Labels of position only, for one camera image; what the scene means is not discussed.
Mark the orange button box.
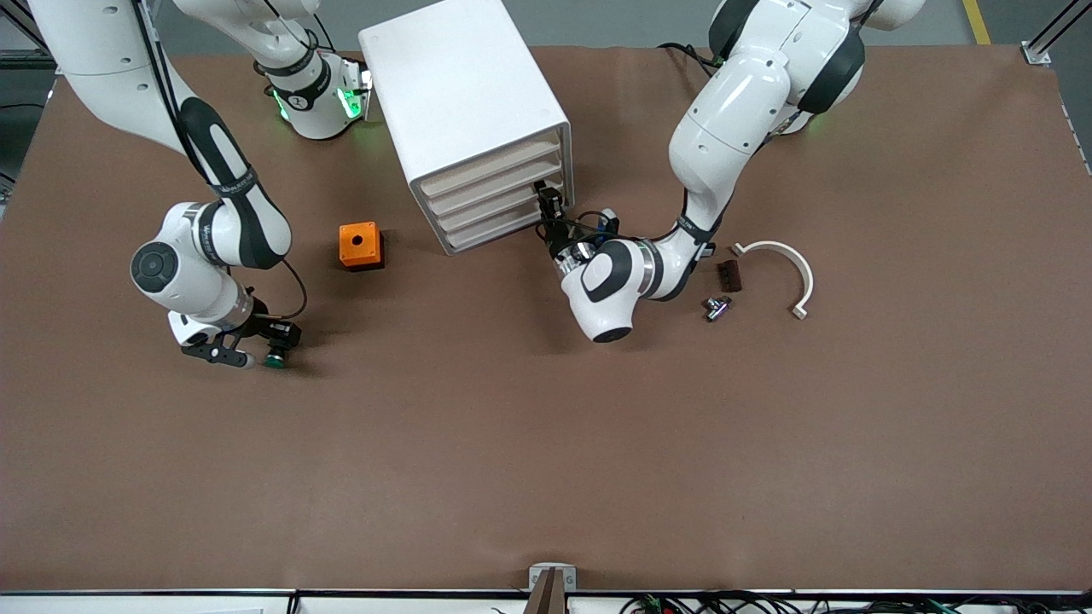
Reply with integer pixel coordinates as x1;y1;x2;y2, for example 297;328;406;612
339;222;385;272

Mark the brown table mat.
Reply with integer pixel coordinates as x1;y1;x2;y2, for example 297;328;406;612
0;44;1092;594

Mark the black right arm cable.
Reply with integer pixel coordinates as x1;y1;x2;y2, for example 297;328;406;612
128;0;308;323

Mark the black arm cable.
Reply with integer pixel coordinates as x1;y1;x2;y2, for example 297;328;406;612
657;41;719;79
128;0;308;323

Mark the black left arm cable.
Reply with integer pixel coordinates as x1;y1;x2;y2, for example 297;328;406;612
657;41;719;79

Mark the white half-ring clamp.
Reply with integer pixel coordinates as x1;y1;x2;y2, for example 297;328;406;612
729;240;816;321

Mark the grey metal bracket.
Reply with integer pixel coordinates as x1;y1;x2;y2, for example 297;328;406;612
527;563;578;594

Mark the brown upright post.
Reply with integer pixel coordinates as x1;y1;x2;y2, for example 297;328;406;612
531;570;571;614

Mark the black cable bundle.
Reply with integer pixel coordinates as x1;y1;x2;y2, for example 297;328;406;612
623;591;1092;614

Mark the aluminium frame post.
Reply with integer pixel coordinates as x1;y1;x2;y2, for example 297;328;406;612
1024;0;1092;67

